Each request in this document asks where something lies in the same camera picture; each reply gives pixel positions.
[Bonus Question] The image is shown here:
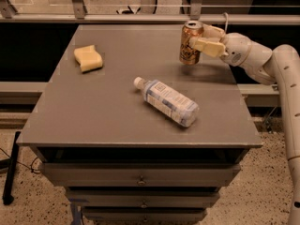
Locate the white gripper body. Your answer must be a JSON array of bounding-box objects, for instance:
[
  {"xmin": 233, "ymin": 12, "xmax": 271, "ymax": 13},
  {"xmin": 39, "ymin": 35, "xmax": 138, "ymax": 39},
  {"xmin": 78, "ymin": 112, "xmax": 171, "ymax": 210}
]
[{"xmin": 220, "ymin": 33, "xmax": 252, "ymax": 68}]

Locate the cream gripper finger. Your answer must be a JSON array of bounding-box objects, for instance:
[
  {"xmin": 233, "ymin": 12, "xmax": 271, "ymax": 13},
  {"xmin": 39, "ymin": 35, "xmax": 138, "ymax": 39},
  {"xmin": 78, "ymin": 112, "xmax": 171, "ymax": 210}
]
[
  {"xmin": 202, "ymin": 24, "xmax": 226, "ymax": 39},
  {"xmin": 189, "ymin": 37, "xmax": 226, "ymax": 57}
]

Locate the orange soda can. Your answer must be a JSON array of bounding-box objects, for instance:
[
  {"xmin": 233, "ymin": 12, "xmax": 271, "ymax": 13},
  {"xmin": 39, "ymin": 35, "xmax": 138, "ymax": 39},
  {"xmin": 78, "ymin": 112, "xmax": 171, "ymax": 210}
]
[{"xmin": 179, "ymin": 21, "xmax": 204, "ymax": 65}]

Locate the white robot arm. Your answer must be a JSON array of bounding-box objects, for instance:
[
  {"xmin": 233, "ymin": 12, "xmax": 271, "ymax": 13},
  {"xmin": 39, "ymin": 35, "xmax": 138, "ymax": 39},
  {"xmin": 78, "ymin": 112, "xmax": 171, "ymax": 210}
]
[{"xmin": 187, "ymin": 25, "xmax": 300, "ymax": 225}]

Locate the clear plastic water bottle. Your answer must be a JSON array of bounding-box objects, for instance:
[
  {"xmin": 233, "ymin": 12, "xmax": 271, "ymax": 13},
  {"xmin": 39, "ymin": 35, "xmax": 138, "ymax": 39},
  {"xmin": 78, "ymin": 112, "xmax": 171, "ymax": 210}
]
[{"xmin": 134, "ymin": 77, "xmax": 199, "ymax": 128}]

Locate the yellow sponge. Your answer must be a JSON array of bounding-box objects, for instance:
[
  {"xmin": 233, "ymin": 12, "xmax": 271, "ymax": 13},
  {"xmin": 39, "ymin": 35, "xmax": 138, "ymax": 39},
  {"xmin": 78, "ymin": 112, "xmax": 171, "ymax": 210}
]
[{"xmin": 74, "ymin": 45, "xmax": 103, "ymax": 73}]

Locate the grey drawer cabinet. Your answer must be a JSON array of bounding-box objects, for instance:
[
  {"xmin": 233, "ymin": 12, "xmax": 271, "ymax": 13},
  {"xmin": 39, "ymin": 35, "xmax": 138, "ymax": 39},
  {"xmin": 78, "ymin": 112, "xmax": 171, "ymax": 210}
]
[{"xmin": 16, "ymin": 23, "xmax": 263, "ymax": 225}]

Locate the top grey drawer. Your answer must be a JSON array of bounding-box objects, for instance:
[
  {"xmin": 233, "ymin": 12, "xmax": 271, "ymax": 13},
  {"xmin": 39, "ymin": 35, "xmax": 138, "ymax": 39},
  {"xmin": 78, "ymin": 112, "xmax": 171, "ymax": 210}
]
[{"xmin": 39, "ymin": 163, "xmax": 240, "ymax": 188}]

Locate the grey drawer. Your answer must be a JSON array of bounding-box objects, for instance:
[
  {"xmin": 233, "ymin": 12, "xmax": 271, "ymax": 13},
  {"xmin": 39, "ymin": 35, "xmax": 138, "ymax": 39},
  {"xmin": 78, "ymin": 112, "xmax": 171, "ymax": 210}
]
[
  {"xmin": 66, "ymin": 190, "xmax": 219, "ymax": 208},
  {"xmin": 39, "ymin": 163, "xmax": 240, "ymax": 188},
  {"xmin": 82, "ymin": 207, "xmax": 206, "ymax": 222}
]

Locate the middle grey drawer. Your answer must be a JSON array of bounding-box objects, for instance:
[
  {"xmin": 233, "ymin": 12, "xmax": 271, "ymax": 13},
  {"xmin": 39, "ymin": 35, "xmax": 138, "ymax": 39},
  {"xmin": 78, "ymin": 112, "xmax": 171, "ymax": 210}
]
[{"xmin": 66, "ymin": 190, "xmax": 219, "ymax": 208}]

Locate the bottom grey drawer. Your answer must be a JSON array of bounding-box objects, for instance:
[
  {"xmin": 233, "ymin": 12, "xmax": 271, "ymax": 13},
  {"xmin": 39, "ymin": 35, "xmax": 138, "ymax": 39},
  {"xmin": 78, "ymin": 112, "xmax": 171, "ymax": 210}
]
[{"xmin": 82, "ymin": 207, "xmax": 206, "ymax": 222}]

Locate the black floor stand leg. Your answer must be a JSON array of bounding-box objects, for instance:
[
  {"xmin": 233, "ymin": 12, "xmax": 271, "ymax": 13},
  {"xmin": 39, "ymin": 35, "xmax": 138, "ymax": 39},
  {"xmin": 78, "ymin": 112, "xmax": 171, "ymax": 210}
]
[{"xmin": 0, "ymin": 131, "xmax": 21, "ymax": 205}]

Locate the white hanging cable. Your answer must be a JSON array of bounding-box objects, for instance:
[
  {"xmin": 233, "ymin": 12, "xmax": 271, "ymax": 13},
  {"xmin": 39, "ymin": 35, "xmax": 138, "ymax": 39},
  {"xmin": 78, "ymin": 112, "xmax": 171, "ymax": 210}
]
[{"xmin": 221, "ymin": 11, "xmax": 230, "ymax": 33}]

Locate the metal railing frame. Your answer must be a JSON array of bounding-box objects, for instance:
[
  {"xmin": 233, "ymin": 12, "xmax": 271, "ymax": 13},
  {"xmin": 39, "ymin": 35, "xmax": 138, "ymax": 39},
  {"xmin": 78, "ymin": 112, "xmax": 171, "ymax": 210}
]
[{"xmin": 0, "ymin": 0, "xmax": 300, "ymax": 25}]

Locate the black floor cable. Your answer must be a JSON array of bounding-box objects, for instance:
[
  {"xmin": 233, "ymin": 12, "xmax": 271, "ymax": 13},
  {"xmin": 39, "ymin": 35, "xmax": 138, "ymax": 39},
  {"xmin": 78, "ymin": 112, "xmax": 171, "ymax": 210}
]
[{"xmin": 0, "ymin": 147, "xmax": 42, "ymax": 174}]

